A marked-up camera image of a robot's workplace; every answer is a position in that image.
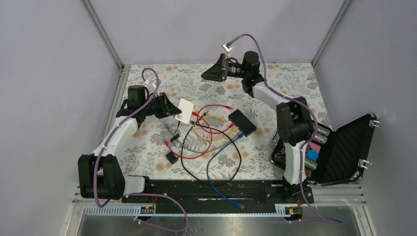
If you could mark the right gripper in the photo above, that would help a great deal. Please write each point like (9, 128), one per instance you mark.
(215, 73)

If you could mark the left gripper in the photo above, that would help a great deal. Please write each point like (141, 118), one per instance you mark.
(167, 108)

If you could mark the white small switch box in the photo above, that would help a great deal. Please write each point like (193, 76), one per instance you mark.
(186, 108)

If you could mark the black power adapter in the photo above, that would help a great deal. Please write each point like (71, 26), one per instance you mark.
(170, 156)

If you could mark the black network switch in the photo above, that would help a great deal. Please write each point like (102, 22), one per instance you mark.
(242, 122)

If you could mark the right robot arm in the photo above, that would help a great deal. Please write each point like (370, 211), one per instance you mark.
(294, 122)

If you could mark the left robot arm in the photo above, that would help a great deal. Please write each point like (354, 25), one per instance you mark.
(100, 175)

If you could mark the floral table mat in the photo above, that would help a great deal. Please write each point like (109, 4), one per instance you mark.
(228, 156)

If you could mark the black case with chips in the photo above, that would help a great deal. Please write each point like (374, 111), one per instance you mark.
(341, 159)

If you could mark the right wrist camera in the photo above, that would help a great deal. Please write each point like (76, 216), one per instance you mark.
(228, 48)

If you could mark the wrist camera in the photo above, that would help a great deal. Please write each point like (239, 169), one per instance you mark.
(228, 48)
(151, 85)

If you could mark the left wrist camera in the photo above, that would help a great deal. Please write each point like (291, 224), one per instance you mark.
(151, 85)

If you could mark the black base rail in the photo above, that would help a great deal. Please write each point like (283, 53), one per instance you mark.
(236, 197)

